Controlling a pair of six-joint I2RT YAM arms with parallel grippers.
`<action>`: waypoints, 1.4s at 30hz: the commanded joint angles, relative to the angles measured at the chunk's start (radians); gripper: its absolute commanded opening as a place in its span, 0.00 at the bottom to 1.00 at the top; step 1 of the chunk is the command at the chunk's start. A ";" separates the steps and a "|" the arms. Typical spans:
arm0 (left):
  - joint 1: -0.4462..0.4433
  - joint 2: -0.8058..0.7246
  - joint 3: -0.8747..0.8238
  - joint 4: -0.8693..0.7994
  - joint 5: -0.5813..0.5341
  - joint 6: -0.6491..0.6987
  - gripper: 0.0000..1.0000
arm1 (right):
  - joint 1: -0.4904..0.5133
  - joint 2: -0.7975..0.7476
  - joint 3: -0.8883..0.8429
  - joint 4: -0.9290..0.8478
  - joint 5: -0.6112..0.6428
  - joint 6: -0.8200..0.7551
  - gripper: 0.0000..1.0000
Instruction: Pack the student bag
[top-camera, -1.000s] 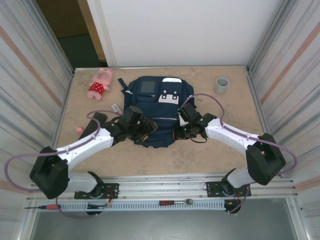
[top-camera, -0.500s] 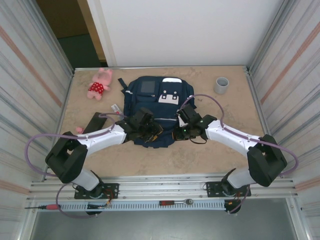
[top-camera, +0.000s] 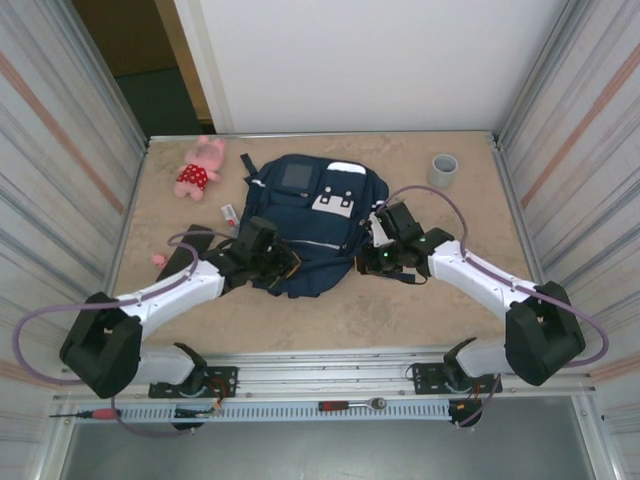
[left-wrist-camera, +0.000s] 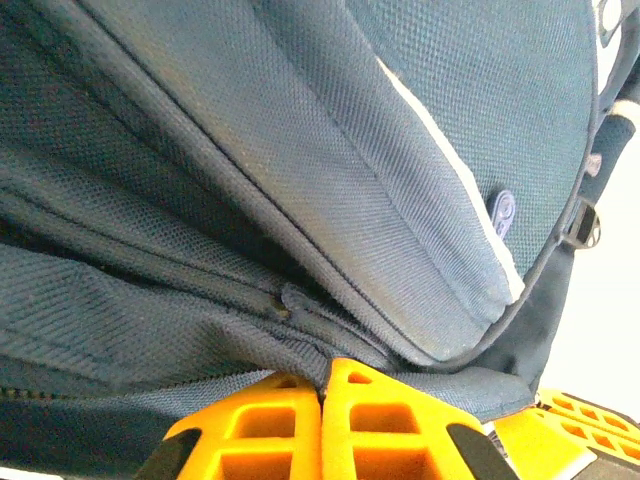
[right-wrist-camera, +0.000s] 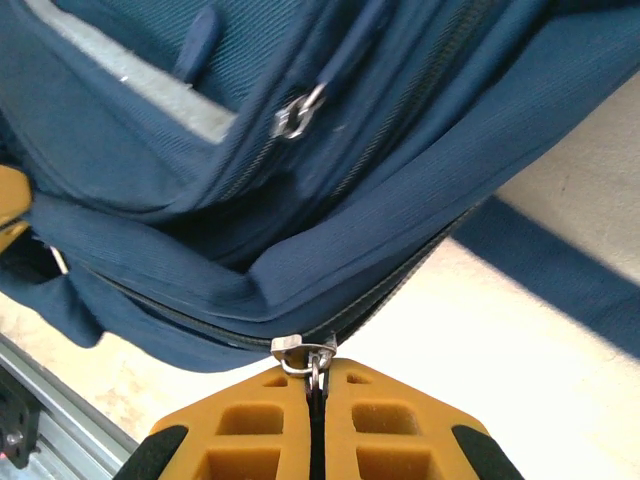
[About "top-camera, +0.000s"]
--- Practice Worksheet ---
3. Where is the navy blue student backpack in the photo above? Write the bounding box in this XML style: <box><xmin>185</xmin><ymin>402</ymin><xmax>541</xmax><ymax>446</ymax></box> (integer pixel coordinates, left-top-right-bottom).
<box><xmin>239</xmin><ymin>153</ymin><xmax>390</xmax><ymax>299</ymax></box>

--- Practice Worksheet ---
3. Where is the black book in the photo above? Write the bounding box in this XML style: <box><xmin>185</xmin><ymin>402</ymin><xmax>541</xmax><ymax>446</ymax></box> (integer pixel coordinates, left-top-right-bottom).
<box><xmin>155</xmin><ymin>224</ymin><xmax>226</xmax><ymax>284</ymax></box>

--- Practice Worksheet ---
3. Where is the grey ceramic cup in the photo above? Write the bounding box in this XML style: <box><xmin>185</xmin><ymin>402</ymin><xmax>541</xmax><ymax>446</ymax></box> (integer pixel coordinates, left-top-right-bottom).
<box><xmin>427</xmin><ymin>153</ymin><xmax>459</xmax><ymax>190</ymax></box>

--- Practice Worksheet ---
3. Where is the pink plush pig toy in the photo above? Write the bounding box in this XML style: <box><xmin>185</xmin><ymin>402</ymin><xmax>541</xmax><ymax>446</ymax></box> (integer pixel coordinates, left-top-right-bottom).
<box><xmin>173</xmin><ymin>135</ymin><xmax>227</xmax><ymax>202</ymax></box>

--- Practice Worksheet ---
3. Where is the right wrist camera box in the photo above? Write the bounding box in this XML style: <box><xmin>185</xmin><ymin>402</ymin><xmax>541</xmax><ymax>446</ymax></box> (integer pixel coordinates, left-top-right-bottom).
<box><xmin>368</xmin><ymin>212</ymin><xmax>394</xmax><ymax>247</ymax></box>

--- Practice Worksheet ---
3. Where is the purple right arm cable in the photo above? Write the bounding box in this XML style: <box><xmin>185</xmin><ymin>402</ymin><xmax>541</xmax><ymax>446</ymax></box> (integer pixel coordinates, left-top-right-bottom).
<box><xmin>372</xmin><ymin>184</ymin><xmax>610</xmax><ymax>430</ymax></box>

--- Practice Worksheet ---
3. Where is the aluminium table rail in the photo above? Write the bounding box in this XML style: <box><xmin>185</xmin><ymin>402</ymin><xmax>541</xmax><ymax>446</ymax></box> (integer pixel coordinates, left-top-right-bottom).
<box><xmin>54</xmin><ymin>349</ymin><xmax>599</xmax><ymax>401</ymax></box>

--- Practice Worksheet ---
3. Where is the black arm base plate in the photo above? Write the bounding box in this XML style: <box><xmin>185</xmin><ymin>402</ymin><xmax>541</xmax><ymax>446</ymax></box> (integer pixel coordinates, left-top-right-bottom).
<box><xmin>407</xmin><ymin>363</ymin><xmax>503</xmax><ymax>396</ymax></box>
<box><xmin>148</xmin><ymin>366</ymin><xmax>239</xmax><ymax>399</ymax></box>

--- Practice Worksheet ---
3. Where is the white slotted cable duct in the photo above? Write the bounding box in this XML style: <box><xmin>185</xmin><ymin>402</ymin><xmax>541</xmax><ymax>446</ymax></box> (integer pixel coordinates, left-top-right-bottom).
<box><xmin>112</xmin><ymin>403</ymin><xmax>454</xmax><ymax>422</ymax></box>

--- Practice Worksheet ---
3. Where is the red handled ratchet wrench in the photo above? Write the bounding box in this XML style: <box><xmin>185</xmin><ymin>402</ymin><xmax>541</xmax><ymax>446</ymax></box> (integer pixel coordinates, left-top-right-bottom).
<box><xmin>318</xmin><ymin>397</ymin><xmax>389</xmax><ymax>412</ymax></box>

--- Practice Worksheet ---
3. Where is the red handled screwdriver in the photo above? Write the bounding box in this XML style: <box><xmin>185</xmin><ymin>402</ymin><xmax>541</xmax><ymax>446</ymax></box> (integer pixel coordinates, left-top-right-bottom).
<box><xmin>48</xmin><ymin>408</ymin><xmax>119</xmax><ymax>421</ymax></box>

